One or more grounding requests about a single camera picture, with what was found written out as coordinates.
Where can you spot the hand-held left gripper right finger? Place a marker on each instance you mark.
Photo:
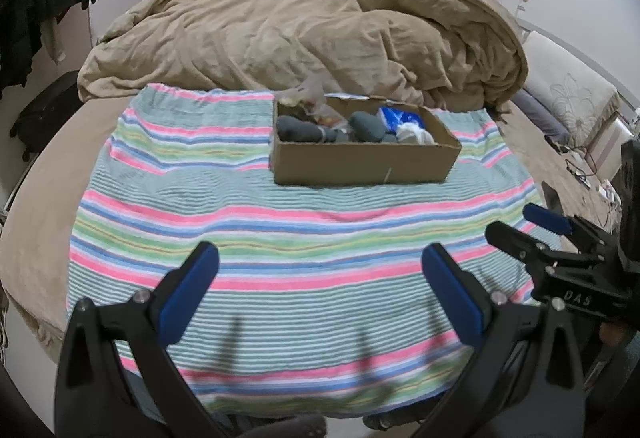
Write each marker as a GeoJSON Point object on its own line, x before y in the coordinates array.
{"type": "Point", "coordinates": [452, 293]}

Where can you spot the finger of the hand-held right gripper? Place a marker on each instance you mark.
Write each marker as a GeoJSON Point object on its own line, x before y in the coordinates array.
{"type": "Point", "coordinates": [515, 243]}
{"type": "Point", "coordinates": [547, 218]}

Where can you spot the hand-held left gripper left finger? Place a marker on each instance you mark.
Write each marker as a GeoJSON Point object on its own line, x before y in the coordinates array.
{"type": "Point", "coordinates": [190, 288]}

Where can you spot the brown cardboard box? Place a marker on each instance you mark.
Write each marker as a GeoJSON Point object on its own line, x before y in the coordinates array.
{"type": "Point", "coordinates": [350, 162]}

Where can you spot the blue and white sock bundle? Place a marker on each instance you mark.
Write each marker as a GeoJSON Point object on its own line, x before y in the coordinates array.
{"type": "Point", "coordinates": [392, 116]}

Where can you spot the grey knitted sock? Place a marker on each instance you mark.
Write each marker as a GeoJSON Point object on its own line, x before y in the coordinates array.
{"type": "Point", "coordinates": [367, 125]}

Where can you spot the dark polka dot sock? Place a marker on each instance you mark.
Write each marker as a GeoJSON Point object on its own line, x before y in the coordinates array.
{"type": "Point", "coordinates": [300, 130]}

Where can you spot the clear plastic snack bag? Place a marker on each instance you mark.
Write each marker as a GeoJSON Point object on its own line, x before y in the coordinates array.
{"type": "Point", "coordinates": [325, 107]}

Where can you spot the grey pillow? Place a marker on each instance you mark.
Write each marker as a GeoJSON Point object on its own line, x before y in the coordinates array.
{"type": "Point", "coordinates": [542, 115]}

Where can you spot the striped towel blanket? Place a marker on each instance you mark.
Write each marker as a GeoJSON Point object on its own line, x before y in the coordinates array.
{"type": "Point", "coordinates": [300, 228]}

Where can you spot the white embroidered pillow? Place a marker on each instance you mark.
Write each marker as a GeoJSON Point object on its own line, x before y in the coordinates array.
{"type": "Point", "coordinates": [570, 87]}

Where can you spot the grey bed headboard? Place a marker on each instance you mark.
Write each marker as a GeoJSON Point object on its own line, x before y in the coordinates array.
{"type": "Point", "coordinates": [575, 45]}

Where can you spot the bed with beige sheet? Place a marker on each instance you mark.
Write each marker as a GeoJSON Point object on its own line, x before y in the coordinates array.
{"type": "Point", "coordinates": [50, 178]}

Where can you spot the black bag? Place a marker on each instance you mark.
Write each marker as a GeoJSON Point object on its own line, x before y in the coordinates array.
{"type": "Point", "coordinates": [47, 112]}

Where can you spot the beige duvet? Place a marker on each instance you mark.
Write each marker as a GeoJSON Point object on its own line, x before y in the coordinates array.
{"type": "Point", "coordinates": [300, 37]}

